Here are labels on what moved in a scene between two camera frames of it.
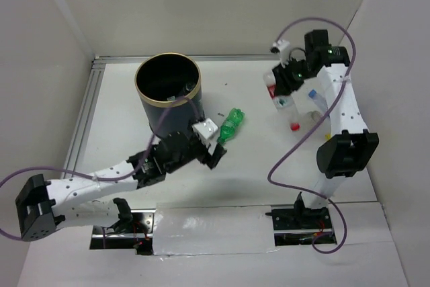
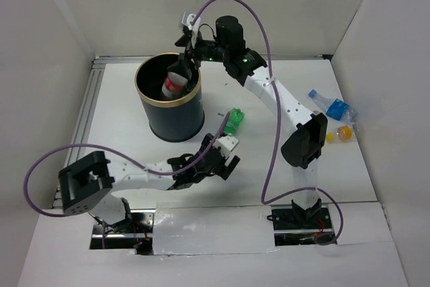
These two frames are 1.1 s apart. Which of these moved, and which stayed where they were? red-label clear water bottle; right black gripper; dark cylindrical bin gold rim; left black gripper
Moved: red-label clear water bottle; right black gripper; left black gripper
Stayed: dark cylindrical bin gold rim
